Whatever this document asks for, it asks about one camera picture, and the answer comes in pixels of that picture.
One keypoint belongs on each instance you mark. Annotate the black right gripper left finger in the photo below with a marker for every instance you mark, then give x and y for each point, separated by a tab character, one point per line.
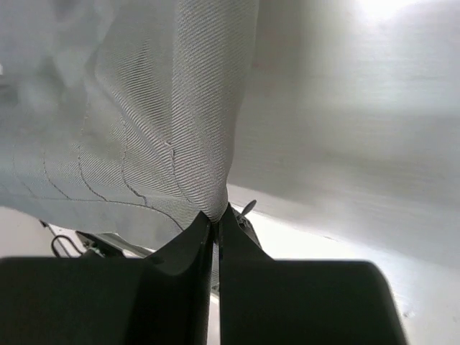
161	299

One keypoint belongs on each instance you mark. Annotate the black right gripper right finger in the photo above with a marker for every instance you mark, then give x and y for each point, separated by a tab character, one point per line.
269	301

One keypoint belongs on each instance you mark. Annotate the grey pleated skirt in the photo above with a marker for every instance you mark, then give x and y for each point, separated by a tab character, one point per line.
134	116

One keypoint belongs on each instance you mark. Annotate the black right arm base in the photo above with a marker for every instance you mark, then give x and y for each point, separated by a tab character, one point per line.
77	244

